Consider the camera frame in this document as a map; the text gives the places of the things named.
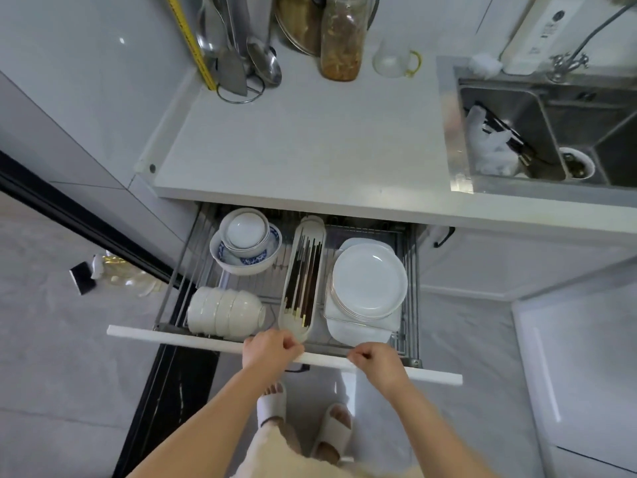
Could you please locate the person's right hand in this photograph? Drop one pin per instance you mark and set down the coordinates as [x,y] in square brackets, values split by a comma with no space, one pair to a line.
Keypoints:
[380,368]

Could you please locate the person's left hand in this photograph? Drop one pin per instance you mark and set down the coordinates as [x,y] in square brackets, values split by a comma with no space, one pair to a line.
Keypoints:
[268,353]

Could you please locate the white rectangular plate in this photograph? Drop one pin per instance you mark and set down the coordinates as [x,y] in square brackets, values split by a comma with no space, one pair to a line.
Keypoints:
[358,337]

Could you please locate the white square plate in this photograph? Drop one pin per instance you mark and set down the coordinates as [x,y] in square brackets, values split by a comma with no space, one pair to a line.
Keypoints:
[336,325]

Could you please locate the stack of round white plates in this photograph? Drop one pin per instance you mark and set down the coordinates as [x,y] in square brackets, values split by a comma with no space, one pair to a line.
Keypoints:
[368,281]

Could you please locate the person's right forearm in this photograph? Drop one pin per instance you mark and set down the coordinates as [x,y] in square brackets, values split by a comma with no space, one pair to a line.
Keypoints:
[438,433]

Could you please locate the person's left forearm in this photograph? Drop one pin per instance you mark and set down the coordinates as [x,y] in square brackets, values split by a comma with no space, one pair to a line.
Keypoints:
[209,428]

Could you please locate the white countertop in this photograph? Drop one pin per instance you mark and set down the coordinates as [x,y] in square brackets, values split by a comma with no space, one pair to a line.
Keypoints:
[323,144]

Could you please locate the row of white rice bowls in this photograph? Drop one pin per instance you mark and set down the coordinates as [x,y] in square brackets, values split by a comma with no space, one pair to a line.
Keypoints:
[224,311]

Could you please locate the bundle of dark chopsticks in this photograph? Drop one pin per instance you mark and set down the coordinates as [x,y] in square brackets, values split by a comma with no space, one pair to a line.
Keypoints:
[301,278]

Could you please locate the large white bowl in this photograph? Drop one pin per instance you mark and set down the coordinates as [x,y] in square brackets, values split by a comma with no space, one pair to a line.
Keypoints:
[234,267]

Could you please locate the black marble door sill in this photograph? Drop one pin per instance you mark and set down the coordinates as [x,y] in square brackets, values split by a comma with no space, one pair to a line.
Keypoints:
[174,393]

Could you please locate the beige skirt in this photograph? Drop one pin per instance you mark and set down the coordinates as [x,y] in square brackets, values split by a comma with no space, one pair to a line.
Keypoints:
[278,458]

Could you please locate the blue patterned bowl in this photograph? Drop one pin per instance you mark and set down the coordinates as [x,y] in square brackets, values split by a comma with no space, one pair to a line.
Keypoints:
[274,243]

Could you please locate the small white bowl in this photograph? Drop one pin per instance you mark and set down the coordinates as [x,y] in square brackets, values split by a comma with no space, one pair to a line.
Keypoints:
[244,231]

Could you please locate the white chopstick tray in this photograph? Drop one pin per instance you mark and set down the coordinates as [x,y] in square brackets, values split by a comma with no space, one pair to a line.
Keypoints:
[311,223]

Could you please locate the cluster of clear bottles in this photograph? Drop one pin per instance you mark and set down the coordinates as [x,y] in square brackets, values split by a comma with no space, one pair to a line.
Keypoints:
[124,276]

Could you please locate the white cabinet door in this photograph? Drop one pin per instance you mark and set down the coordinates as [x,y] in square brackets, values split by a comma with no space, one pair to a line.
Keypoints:
[522,266]

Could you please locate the small black object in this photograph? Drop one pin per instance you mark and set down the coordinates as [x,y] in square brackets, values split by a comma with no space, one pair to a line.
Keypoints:
[82,279]

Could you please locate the white side cabinet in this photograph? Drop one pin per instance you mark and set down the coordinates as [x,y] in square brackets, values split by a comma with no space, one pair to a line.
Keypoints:
[587,368]

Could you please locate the stainless steel sink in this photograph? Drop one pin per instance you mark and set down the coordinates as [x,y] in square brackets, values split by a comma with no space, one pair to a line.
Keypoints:
[455,144]

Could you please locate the black framed glass door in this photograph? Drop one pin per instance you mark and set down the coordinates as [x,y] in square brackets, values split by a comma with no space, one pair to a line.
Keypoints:
[74,216]

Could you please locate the white plastic bag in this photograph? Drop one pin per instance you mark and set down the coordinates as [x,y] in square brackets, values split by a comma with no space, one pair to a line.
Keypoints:
[490,154]

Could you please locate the steel spatula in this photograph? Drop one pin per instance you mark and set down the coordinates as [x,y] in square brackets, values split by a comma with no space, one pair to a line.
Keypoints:
[233,77]

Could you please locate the glass jar with pickles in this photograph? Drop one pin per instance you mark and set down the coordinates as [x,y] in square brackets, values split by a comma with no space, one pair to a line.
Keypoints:
[343,49]

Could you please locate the white sponge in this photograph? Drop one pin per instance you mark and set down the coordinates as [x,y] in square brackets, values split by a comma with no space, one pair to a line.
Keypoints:
[485,64]

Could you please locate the wooden cutting board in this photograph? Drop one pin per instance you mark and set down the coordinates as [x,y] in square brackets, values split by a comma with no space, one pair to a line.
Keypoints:
[298,19]

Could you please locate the chrome faucet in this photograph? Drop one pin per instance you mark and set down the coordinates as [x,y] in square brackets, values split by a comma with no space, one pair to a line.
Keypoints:
[565,64]

